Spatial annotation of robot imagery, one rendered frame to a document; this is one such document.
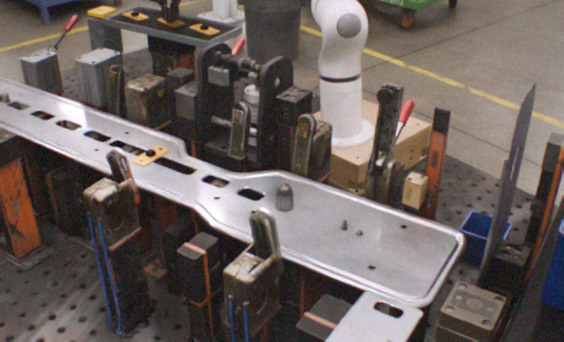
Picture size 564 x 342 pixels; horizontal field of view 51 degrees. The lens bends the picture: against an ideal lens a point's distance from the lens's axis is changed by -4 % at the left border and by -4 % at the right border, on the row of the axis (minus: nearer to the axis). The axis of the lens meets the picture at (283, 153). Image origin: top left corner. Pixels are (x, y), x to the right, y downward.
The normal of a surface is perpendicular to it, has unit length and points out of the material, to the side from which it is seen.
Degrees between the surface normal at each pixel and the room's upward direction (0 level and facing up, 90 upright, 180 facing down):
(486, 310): 0
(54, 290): 0
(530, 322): 0
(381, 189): 90
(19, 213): 90
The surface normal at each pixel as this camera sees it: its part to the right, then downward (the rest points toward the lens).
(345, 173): -0.75, 0.33
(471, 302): 0.00, -0.87
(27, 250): 0.84, 0.27
